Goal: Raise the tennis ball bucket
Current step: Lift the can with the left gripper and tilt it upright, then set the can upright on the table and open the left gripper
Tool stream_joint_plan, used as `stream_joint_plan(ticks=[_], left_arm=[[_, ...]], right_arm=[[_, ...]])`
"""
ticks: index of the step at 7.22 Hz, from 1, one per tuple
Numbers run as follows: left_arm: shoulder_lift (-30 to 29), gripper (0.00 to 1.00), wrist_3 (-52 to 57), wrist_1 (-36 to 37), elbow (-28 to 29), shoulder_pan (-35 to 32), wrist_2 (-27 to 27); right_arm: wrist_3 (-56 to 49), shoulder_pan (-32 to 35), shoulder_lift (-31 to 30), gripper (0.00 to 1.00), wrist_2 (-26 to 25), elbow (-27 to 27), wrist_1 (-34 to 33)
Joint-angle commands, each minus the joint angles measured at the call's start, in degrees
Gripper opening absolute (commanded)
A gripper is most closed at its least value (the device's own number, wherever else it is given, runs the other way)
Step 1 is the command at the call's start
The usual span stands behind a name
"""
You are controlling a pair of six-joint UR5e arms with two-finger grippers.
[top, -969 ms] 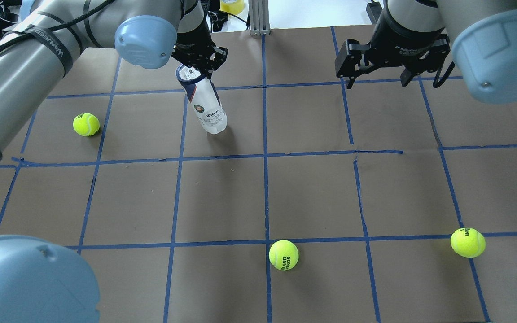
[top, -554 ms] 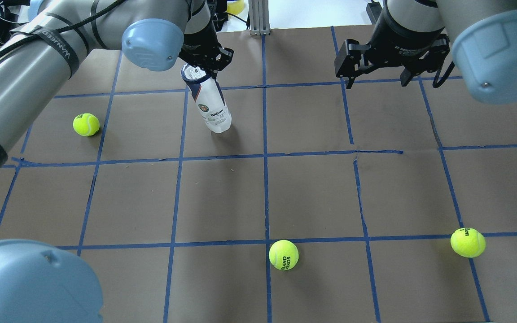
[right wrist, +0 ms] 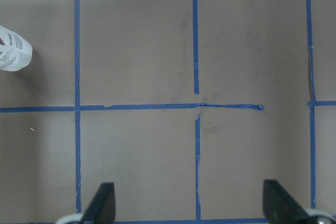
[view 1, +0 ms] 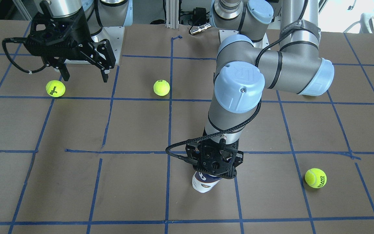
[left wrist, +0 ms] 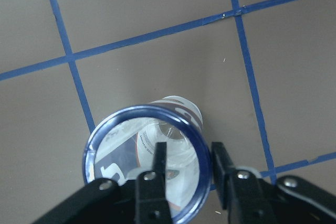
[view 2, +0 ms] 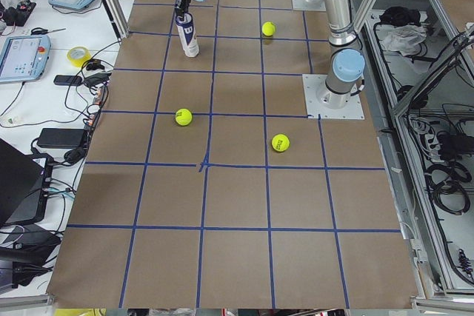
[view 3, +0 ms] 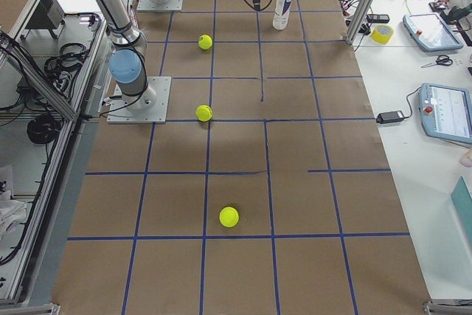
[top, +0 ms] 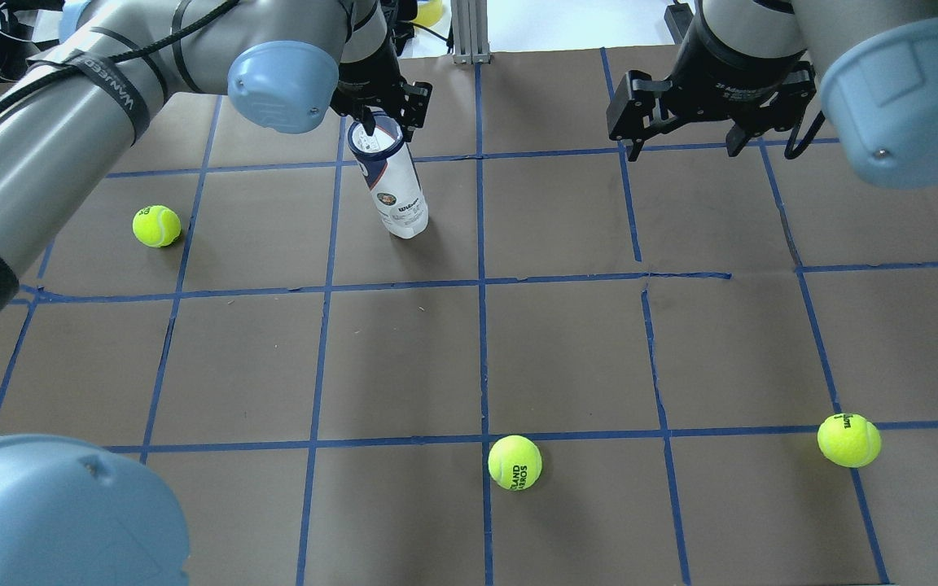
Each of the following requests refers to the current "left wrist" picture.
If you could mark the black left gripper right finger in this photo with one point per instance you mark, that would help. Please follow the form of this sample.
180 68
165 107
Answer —
250 199

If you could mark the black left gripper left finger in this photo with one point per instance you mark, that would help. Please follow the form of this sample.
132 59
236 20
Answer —
140 200

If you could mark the white blue tennis ball can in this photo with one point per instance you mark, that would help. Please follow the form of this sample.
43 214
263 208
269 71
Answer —
122 146

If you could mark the brown paper table mat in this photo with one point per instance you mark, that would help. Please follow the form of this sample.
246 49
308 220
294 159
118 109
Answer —
262 73

